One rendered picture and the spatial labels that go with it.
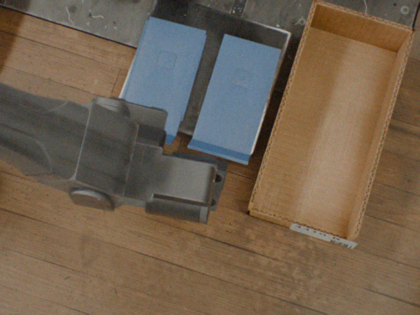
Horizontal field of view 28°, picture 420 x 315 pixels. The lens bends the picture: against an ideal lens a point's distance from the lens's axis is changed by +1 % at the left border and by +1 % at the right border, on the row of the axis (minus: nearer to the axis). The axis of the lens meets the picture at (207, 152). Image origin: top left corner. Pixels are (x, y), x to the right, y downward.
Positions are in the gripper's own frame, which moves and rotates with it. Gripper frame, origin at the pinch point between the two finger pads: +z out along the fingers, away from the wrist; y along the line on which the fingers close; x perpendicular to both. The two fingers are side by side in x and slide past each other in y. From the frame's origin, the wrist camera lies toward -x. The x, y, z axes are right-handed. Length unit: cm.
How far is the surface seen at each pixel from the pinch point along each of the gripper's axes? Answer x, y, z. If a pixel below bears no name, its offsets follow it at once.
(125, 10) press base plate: 6.6, 11.5, 11.0
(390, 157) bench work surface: -28.6, 3.2, 5.7
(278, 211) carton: -17.4, -5.1, 0.6
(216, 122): -7.9, 2.7, 3.0
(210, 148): -8.0, 0.4, -0.4
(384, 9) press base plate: -24.1, 19.0, 14.8
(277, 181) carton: -16.4, -2.2, 2.3
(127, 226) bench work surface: -1.1, -10.7, -1.8
